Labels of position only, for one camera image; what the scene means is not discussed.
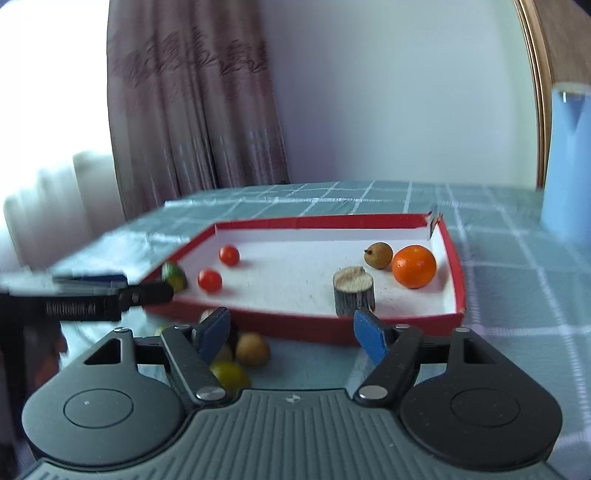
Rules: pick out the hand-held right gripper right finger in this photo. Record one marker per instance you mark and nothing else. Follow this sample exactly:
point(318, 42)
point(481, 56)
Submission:
point(371, 339)

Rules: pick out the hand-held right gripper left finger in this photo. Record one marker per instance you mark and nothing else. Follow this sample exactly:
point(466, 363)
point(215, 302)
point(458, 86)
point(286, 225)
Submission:
point(214, 334)

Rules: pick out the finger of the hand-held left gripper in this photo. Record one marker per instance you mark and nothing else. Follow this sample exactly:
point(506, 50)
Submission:
point(147, 293)
point(92, 279)

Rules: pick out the green cucumber piece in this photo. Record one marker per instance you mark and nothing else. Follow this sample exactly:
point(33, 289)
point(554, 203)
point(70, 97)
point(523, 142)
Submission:
point(174, 276)

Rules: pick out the red cherry tomato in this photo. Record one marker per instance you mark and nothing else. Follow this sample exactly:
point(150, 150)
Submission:
point(229, 255)
point(210, 280)

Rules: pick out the orange tangerine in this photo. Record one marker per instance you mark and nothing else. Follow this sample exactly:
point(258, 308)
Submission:
point(414, 266)

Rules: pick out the brown longan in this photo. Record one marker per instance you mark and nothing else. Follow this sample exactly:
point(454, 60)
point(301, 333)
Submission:
point(378, 255)

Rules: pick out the red cardboard box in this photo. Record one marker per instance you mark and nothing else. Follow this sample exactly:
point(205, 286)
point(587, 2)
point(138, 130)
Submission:
point(295, 272)

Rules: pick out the tan round fruit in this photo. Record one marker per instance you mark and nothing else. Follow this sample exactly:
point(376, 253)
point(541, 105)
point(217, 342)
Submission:
point(253, 349)

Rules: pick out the yellow-green round fruit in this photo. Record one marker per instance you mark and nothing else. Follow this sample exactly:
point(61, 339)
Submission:
point(231, 374)

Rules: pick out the white sheer curtain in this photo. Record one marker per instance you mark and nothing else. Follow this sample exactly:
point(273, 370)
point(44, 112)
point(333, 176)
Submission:
point(60, 207)

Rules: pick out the brown patterned curtain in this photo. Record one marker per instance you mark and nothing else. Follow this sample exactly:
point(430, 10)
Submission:
point(194, 115)

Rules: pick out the light blue electric kettle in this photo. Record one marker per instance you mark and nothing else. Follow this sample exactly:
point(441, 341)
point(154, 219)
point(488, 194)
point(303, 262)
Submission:
point(568, 175)

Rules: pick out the gold framed wall panel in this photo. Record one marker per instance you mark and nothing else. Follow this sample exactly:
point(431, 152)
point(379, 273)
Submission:
point(538, 92)

